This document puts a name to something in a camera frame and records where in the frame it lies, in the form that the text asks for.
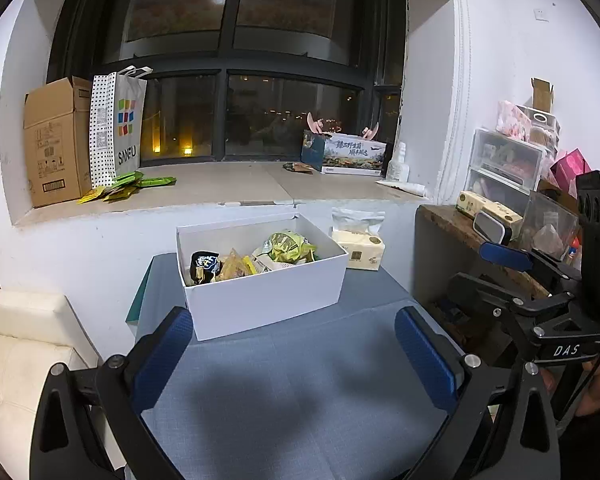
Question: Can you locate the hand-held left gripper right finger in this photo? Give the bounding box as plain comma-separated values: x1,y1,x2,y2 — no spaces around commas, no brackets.
394,306,561,480

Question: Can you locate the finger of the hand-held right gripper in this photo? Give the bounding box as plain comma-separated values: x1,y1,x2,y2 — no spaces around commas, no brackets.
447,272,600,362
479,241,584,292

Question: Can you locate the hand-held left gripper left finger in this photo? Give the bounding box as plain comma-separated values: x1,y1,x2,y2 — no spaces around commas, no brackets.
29,306,195,480

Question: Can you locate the black snack packet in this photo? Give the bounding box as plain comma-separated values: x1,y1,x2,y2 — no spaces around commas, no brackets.
189,250,221,286

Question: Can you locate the white cardboard box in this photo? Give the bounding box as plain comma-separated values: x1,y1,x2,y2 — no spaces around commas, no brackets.
175,212,350,342

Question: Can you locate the green yellow chips bag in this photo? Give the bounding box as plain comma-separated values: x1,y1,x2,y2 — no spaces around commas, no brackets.
264,230,318,264

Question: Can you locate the black white small device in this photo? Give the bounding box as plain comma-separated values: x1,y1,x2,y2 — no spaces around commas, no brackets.
472,209,514,246

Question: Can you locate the clear plastic container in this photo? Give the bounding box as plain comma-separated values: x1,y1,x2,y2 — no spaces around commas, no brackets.
522,189,581,261

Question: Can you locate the dark side table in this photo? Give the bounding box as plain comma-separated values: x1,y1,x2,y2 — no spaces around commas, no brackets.
413,203,552,362

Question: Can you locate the green cream tissue pack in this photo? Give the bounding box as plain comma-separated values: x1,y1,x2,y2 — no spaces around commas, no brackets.
456,190,524,226

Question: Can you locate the pink box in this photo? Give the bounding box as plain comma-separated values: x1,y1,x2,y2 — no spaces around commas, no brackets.
549,148,592,191

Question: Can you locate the clear plastic drawer unit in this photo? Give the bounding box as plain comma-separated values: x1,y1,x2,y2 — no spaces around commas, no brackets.
465,127,549,206

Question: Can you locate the white tube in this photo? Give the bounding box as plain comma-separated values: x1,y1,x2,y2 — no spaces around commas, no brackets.
375,178,426,197

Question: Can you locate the beige tissue pack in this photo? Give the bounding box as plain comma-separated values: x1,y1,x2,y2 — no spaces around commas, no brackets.
331,228,385,272

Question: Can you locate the blue grey tablecloth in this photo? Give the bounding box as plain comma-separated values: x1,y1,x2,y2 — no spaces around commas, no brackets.
125,252,482,480

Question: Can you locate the clear storage box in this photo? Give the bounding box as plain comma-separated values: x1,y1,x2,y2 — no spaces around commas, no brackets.
522,107,561,149

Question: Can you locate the pink floral packet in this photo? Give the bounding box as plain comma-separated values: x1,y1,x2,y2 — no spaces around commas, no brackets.
496,99,531,141

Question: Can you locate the white plastic bottle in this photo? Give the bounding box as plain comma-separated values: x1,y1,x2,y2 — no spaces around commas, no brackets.
385,142,410,182

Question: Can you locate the clear zip bag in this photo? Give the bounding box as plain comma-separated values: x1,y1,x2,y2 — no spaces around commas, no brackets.
331,207,386,234

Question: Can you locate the white leather sofa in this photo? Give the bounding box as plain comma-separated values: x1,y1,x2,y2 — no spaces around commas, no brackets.
0,288,101,480

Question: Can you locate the small open cardboard box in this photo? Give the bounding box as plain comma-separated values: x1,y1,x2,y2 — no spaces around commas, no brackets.
531,77,555,111

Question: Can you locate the pile of green packets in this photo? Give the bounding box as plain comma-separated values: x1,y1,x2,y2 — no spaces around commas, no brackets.
77,170,177,205

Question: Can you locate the printed landscape box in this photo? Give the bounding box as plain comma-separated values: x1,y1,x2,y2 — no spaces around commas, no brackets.
301,129,394,176

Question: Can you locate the polka-dot shopping bag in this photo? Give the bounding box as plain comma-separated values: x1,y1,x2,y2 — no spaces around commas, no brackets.
88,64,154,189

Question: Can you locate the brown cardboard box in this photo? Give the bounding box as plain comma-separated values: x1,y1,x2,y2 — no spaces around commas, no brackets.
23,75,94,210

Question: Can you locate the black framed window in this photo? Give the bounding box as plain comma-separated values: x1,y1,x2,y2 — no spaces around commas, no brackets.
47,0,409,167

